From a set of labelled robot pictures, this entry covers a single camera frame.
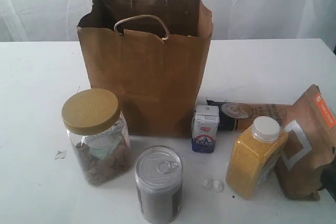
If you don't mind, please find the brown paper bag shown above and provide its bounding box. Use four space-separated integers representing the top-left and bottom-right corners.
77 0 214 137

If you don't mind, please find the small white blue carton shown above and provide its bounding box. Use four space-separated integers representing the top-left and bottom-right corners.
192 105 219 153

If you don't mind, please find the yellow grain bottle white cap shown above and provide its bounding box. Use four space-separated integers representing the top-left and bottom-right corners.
226 116 288 199

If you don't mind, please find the nut jar with gold lid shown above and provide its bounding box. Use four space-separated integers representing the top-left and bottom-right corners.
61 89 132 186

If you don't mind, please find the spaghetti pasta packet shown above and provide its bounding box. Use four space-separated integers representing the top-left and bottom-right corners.
207 100 290 132

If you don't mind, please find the clear plastic scrap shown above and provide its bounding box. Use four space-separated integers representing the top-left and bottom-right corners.
55 150 67 160

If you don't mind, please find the brown kraft pouch orange label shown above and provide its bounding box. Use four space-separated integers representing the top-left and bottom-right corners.
275 84 335 200

